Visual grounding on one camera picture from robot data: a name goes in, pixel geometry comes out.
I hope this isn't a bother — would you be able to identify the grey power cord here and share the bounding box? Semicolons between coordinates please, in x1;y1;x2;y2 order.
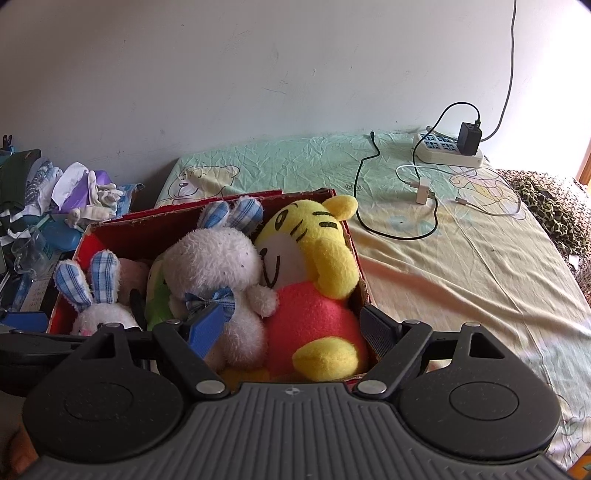
479;0;517;140

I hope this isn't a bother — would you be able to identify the large white rabbit plush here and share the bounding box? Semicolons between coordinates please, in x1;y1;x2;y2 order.
163;196;281;371

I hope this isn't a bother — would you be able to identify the striped garment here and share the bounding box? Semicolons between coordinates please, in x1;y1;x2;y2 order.
0;202;38;251

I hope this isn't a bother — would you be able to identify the pink plush bear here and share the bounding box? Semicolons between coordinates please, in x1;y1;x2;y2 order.
117;258;151;306

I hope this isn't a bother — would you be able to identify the white cloth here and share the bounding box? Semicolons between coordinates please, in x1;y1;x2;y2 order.
50;161;89;205

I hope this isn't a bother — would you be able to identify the small white rabbit plush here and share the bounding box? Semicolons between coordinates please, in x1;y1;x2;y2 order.
54;250;142;337

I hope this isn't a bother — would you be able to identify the person's left hand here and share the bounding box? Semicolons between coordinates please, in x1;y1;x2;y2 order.
0;396;40;479

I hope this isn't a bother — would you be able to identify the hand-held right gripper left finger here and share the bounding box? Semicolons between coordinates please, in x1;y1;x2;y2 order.
68;304;230;398

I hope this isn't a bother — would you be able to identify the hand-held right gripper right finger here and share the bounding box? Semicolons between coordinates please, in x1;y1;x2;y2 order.
353;305;509;398

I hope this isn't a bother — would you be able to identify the black charging cable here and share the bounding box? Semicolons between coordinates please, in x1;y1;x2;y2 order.
355;102;482;241

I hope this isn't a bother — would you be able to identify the red cardboard box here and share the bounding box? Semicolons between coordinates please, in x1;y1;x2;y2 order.
45;188;378;385

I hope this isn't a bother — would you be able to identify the camouflage cloth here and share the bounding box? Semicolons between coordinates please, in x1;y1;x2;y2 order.
514;177;591;256

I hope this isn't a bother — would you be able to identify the leopard print blanket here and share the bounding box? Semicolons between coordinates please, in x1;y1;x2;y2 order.
496;168;591;306

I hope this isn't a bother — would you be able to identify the white charging cable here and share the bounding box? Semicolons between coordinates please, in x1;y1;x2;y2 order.
396;163;526;219

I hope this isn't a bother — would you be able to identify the white power strip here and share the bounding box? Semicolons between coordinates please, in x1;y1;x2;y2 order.
417;131;485;168

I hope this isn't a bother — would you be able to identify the white glove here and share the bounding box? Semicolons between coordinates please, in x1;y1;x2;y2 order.
64;182;119;228

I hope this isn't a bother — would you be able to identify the purple plastic bag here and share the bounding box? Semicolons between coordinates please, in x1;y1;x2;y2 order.
50;168;117;219

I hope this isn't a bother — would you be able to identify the clear glass cup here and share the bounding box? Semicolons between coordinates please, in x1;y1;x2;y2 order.
11;226;52;278

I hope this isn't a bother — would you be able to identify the blue patterned cloth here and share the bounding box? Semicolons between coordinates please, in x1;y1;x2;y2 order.
25;159;64;205

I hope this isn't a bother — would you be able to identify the black charger adapter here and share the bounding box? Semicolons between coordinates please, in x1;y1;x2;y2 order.
457;120;484;157

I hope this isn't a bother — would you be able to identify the blue plastic packet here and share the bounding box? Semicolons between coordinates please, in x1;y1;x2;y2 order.
115;183;146;219

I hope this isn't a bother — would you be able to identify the green plush toy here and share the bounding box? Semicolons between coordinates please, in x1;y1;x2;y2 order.
129;265;186;332

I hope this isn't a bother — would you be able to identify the yellow tiger plush toy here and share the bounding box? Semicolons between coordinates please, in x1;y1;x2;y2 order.
221;194;371;385

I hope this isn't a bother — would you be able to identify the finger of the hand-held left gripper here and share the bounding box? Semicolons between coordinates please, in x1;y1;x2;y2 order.
0;311;94;353

